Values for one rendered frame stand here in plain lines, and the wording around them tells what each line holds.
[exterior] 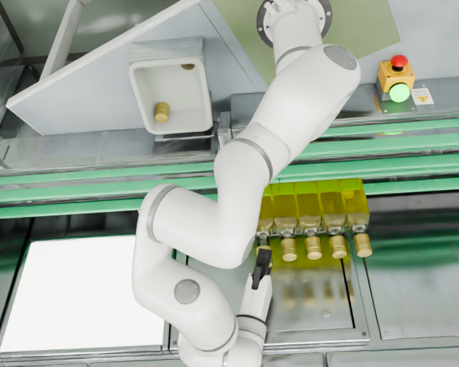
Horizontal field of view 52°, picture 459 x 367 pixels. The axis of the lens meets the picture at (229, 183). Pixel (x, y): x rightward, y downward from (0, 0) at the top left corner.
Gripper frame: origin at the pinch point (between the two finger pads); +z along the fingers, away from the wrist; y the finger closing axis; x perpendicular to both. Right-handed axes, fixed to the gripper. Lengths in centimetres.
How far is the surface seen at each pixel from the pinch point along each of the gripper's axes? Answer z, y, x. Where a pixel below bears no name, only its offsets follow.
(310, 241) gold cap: 6.5, 1.5, -9.7
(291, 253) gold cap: 2.6, 1.6, -5.9
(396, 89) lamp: 40, 20, -24
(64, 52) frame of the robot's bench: 51, 15, 73
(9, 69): 66, -6, 113
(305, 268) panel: 7.1, -12.6, -8.7
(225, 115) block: 30.6, 15.6, 15.8
